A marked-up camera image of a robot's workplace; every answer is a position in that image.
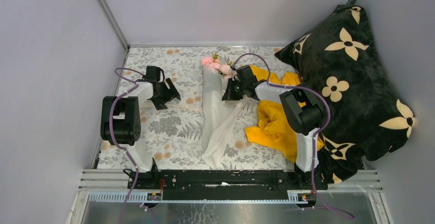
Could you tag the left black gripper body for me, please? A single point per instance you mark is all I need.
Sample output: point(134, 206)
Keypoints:
point(165, 94)

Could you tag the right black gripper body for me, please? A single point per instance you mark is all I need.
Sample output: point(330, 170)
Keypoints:
point(236, 89)

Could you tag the pink fake flower stem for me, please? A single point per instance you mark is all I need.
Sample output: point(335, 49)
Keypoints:
point(216, 65)
point(207, 60)
point(226, 70)

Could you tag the white wrapping paper sheet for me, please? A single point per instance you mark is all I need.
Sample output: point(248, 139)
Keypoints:
point(219, 119)

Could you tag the cream printed ribbon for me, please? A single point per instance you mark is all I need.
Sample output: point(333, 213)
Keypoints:
point(183, 107)

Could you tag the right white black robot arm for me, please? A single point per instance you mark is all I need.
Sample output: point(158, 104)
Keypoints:
point(306, 112)

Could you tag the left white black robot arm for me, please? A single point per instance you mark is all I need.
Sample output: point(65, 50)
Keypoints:
point(121, 117)

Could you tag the floral tablecloth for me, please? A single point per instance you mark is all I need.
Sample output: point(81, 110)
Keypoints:
point(173, 137)

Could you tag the yellow garment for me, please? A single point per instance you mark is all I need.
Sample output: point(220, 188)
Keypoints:
point(273, 130)

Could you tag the black floral pillow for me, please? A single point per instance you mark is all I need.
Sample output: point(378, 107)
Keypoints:
point(338, 59)

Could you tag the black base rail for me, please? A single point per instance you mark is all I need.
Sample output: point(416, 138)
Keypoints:
point(223, 185)

